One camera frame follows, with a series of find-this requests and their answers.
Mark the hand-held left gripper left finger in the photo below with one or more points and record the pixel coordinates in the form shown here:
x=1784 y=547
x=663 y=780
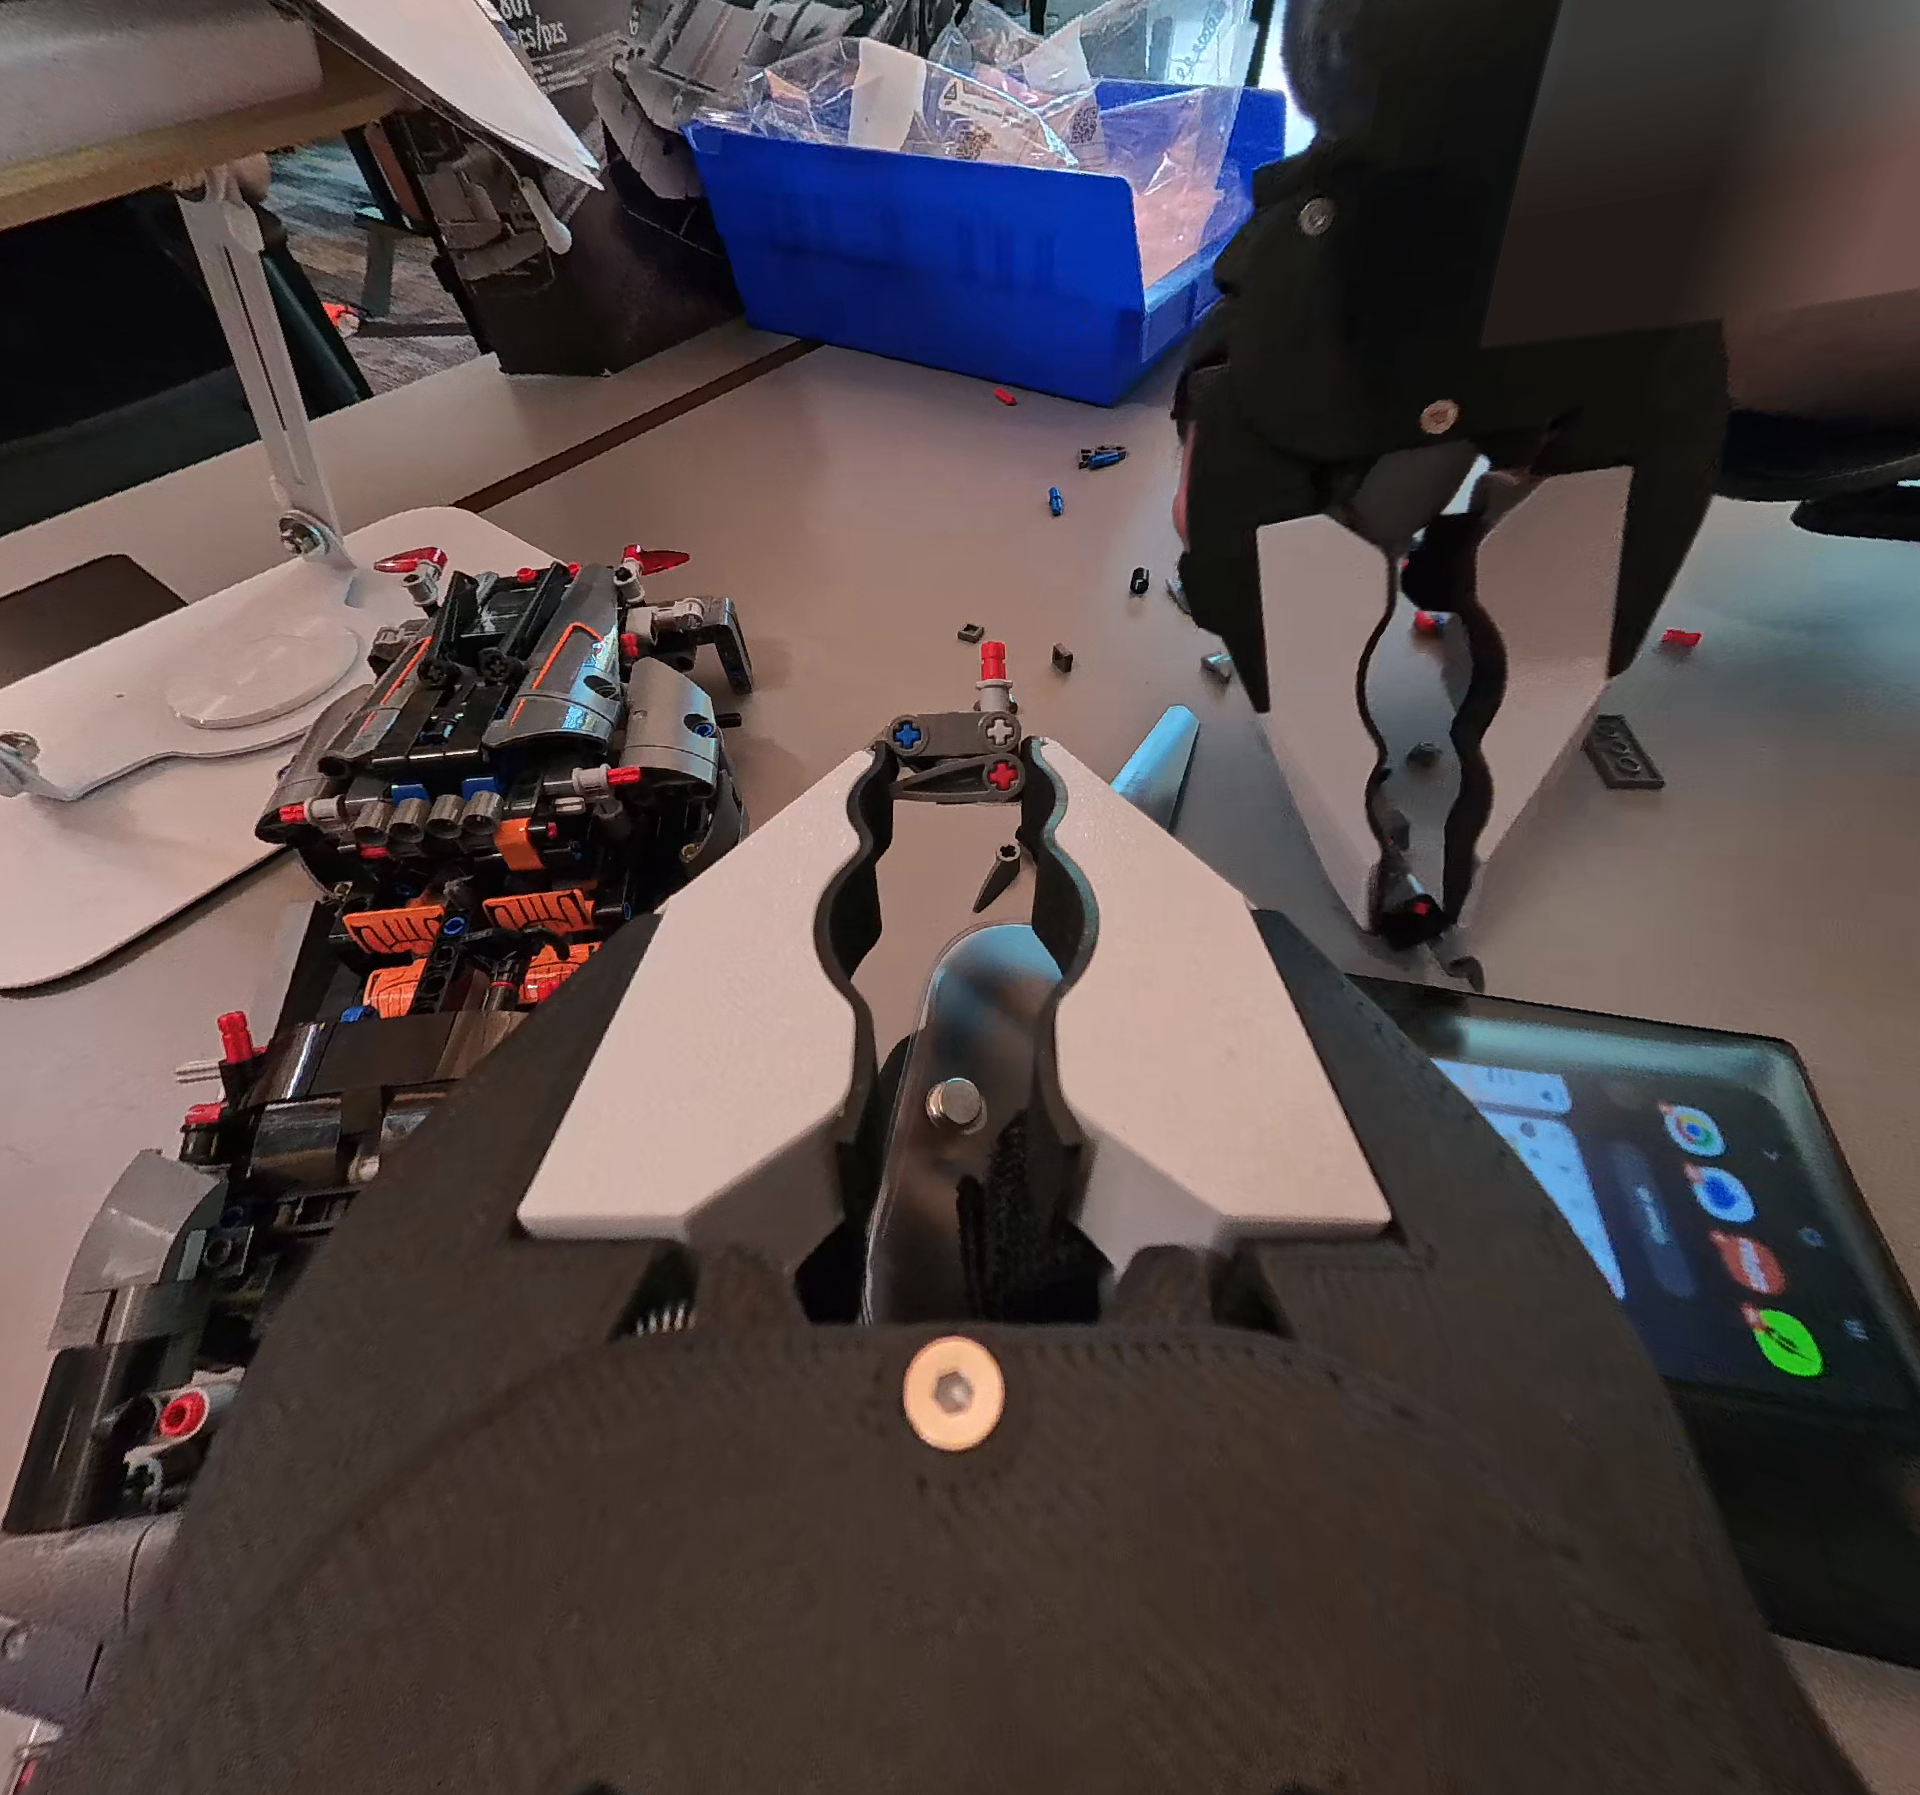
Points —
x=705 y=1074

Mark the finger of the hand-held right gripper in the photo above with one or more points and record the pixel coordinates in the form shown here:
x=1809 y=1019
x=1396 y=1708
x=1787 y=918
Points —
x=1552 y=625
x=1319 y=685

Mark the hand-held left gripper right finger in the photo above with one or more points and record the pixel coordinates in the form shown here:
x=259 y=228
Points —
x=1215 y=1074

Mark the black lego piece red pin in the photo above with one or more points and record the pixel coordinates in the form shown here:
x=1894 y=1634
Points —
x=1408 y=910

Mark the small lego beam assembly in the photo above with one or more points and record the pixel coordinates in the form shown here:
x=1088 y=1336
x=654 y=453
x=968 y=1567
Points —
x=960 y=734

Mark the dark grey lego plate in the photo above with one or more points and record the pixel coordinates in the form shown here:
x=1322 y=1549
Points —
x=1632 y=752

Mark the long grey lego blade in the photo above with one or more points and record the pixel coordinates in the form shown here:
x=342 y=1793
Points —
x=1158 y=766

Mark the scattered loose lego pieces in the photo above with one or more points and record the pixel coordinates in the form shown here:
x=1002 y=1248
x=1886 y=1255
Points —
x=1102 y=456

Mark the grey and black lego car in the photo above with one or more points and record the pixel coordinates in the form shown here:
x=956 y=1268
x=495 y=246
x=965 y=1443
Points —
x=495 y=716

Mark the lego instruction booklet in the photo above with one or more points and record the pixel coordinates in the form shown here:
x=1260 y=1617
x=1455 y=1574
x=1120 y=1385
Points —
x=420 y=40

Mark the black armrest pad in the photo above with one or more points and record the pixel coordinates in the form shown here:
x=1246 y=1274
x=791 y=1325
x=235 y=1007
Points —
x=1831 y=453

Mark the smartphone with lit screen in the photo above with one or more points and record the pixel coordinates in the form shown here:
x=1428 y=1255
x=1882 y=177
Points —
x=1649 y=1194

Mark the blue plastic bin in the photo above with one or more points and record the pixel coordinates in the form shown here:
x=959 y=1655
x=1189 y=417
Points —
x=899 y=250

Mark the clear plastic parts bags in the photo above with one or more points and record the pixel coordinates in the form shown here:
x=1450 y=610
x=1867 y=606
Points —
x=899 y=101

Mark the white book stand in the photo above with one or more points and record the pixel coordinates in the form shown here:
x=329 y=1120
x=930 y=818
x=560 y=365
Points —
x=149 y=851

